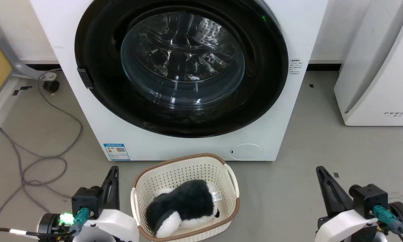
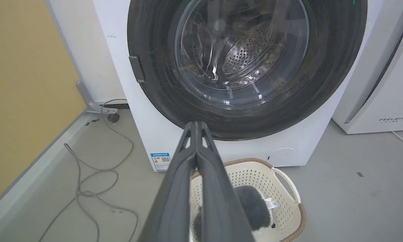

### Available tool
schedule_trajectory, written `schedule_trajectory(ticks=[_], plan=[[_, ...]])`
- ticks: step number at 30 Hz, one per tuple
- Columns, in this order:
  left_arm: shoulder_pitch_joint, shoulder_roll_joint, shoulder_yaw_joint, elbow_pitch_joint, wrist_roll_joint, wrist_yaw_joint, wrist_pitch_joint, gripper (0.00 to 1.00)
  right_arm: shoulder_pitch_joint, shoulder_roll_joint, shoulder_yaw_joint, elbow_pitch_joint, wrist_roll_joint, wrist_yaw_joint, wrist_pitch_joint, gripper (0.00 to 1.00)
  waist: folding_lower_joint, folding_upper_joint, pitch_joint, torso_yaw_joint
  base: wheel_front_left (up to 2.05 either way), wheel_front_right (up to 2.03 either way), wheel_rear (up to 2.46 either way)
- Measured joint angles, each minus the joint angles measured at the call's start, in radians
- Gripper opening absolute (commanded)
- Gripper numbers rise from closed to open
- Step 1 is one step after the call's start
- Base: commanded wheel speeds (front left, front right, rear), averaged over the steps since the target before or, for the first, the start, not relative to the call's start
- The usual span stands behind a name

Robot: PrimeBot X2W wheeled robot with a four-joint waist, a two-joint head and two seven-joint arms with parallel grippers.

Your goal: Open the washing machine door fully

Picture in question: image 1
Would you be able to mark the white front-load washing machine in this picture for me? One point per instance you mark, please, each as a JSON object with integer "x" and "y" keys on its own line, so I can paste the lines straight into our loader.
{"x": 67, "y": 30}

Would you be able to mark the cream perforated laundry basket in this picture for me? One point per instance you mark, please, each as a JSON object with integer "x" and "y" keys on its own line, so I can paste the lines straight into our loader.
{"x": 184, "y": 169}

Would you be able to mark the round black glass washer door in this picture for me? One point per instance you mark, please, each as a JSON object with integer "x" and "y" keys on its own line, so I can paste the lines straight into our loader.
{"x": 100, "y": 50}

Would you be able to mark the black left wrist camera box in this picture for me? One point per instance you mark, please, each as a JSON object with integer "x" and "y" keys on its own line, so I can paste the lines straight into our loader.
{"x": 86, "y": 201}

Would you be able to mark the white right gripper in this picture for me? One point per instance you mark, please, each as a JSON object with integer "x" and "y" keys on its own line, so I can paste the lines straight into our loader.
{"x": 342, "y": 225}

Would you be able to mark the white text warning sticker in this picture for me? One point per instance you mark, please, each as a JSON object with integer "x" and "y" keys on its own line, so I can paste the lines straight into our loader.
{"x": 295, "y": 66}

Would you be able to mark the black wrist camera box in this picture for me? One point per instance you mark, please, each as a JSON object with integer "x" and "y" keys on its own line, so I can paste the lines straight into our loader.
{"x": 369, "y": 200}
{"x": 86, "y": 201}

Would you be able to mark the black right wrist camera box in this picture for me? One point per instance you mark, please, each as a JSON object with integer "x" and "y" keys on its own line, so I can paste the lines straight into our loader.
{"x": 369, "y": 200}

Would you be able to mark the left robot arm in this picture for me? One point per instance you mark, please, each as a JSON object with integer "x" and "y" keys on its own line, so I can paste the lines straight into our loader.
{"x": 50, "y": 225}

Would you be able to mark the round white filter cover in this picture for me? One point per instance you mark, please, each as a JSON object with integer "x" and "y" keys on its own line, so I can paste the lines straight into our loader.
{"x": 245, "y": 151}

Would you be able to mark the black round floor foot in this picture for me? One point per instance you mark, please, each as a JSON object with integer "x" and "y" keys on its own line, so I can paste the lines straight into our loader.
{"x": 50, "y": 86}

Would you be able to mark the white plush toy tag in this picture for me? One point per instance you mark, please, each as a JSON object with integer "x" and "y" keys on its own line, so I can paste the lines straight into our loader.
{"x": 216, "y": 196}

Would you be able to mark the blue energy label sticker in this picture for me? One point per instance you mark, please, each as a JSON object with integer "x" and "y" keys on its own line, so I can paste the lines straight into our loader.
{"x": 117, "y": 152}

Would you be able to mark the white air purifier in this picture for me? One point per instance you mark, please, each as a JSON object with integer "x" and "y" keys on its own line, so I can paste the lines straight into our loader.
{"x": 383, "y": 84}

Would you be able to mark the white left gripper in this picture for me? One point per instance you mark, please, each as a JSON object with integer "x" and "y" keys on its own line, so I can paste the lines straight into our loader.
{"x": 116, "y": 225}

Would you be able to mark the black and white plush toy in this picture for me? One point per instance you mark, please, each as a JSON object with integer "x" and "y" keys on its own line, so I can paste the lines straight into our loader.
{"x": 184, "y": 201}

